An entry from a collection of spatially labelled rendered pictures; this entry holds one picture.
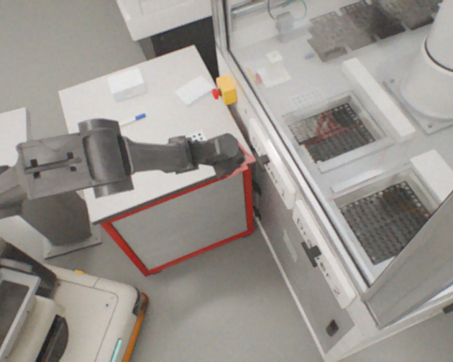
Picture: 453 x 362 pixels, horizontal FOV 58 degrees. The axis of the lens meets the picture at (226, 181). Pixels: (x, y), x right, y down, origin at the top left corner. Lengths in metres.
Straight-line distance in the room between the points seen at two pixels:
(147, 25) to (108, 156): 1.23
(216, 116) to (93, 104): 0.49
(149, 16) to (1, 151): 0.76
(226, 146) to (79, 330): 1.13
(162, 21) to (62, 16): 1.80
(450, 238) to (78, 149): 0.51
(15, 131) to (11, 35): 1.86
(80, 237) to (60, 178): 1.68
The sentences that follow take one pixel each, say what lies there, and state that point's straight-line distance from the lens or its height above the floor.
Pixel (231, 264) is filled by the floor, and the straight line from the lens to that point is 2.04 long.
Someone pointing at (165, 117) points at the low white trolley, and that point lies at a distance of 1.55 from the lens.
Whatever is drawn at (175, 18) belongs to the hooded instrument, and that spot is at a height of 0.85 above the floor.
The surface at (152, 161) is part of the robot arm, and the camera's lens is 0.72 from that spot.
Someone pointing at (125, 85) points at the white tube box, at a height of 0.81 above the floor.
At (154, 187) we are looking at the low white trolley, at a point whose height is 0.76.
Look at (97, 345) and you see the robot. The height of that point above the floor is 0.28.
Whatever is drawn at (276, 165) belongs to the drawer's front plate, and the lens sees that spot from 1.19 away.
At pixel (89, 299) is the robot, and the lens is 1.84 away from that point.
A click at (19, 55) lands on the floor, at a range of 3.33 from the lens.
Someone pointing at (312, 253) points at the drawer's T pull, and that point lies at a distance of 1.10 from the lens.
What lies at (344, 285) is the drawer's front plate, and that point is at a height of 0.93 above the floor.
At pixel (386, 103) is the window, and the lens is 0.64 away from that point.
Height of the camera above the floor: 1.94
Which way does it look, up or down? 60 degrees down
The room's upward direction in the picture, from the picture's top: 9 degrees counter-clockwise
